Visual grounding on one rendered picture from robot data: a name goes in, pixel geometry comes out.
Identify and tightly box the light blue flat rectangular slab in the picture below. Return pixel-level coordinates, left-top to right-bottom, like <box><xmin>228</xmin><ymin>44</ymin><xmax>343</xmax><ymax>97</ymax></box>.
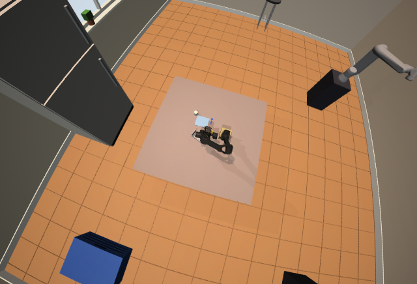
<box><xmin>194</xmin><ymin>115</ymin><xmax>210</xmax><ymax>127</ymax></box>

